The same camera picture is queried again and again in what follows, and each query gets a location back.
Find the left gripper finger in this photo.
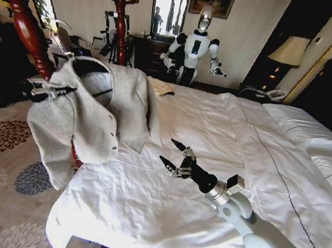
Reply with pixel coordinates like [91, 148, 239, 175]
[29, 75, 78, 98]
[29, 85, 64, 104]

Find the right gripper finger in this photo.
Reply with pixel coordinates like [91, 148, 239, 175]
[166, 137, 201, 166]
[156, 155, 191, 181]

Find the grey knit cardigan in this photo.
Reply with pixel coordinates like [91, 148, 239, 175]
[15, 47, 176, 208]

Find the white bed duvet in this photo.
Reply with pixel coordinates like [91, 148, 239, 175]
[41, 64, 332, 248]

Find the pale yellow cloth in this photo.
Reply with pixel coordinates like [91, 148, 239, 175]
[144, 75, 178, 101]

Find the black tripod equipment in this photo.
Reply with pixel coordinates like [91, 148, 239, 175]
[87, 7, 141, 68]

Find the red twisted wooden coat stand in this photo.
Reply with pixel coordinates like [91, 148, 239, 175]
[0, 0, 112, 171]

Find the dark nightstand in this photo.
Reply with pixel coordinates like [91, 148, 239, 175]
[237, 81, 290, 106]

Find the dark wooden dresser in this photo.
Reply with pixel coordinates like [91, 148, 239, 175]
[122, 31, 185, 84]

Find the white humanoid robot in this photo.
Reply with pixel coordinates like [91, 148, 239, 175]
[155, 0, 240, 94]

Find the white telephone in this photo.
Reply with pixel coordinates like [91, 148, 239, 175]
[263, 86, 289, 104]

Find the person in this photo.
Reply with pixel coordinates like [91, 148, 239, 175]
[151, 6, 167, 35]

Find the table lamp cream shade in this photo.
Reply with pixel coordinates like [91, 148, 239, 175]
[262, 31, 312, 91]

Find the wall mirror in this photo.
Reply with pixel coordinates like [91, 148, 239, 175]
[144, 0, 191, 44]

